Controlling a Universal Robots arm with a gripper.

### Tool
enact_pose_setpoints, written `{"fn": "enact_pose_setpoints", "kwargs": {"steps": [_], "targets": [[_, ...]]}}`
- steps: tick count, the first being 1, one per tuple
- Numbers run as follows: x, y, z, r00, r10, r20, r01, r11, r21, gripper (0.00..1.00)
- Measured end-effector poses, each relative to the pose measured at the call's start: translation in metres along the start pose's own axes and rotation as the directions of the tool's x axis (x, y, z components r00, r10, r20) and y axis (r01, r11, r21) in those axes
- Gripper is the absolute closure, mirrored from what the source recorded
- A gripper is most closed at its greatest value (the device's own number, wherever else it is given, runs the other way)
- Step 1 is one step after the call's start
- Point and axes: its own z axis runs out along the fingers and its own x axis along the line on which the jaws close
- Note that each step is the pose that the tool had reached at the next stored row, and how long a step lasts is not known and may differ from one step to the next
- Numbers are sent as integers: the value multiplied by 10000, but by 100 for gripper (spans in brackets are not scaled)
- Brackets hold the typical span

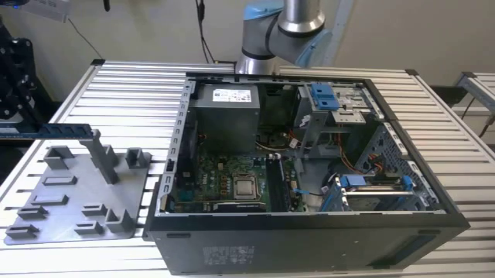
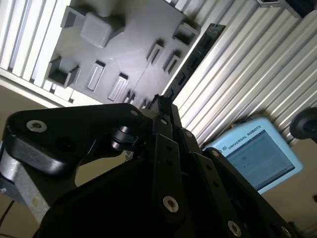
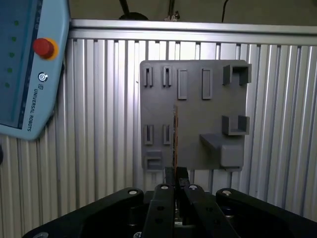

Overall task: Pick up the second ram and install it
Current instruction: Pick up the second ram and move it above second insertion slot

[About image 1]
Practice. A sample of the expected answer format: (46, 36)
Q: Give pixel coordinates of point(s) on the neighbouring metal slat table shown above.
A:
(480, 84)

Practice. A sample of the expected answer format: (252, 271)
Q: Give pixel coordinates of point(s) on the black table corner cap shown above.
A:
(97, 61)
(468, 74)
(412, 72)

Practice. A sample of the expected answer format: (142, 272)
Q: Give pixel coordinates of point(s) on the blue plastic drive bracket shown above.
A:
(323, 97)

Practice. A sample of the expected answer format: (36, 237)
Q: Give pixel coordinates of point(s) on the black chair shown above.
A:
(448, 95)

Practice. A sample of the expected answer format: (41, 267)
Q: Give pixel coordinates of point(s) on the CPU socket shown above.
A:
(245, 175)

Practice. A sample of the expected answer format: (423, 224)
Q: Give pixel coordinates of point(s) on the green motherboard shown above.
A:
(232, 165)

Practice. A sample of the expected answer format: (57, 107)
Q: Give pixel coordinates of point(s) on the blue RAM stick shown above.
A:
(57, 130)

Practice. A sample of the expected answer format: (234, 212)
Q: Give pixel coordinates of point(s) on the black graphics card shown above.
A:
(239, 207)

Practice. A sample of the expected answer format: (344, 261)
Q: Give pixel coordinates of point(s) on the silver hard disk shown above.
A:
(371, 199)

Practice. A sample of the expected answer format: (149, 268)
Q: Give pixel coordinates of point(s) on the CPU with silver top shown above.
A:
(245, 187)

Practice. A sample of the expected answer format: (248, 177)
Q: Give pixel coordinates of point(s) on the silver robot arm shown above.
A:
(263, 37)

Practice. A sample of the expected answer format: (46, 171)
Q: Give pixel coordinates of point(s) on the black PC case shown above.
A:
(289, 249)

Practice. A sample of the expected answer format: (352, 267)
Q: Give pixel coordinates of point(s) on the blue disk carrier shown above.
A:
(352, 181)

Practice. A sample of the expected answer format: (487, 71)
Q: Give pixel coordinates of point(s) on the grey power supply unit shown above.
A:
(224, 127)

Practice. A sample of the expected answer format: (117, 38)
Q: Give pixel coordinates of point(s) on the grey metal drive cage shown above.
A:
(319, 136)

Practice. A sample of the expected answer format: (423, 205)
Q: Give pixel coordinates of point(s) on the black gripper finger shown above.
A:
(17, 87)

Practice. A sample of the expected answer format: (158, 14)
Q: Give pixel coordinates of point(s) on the grey parts rack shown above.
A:
(88, 197)

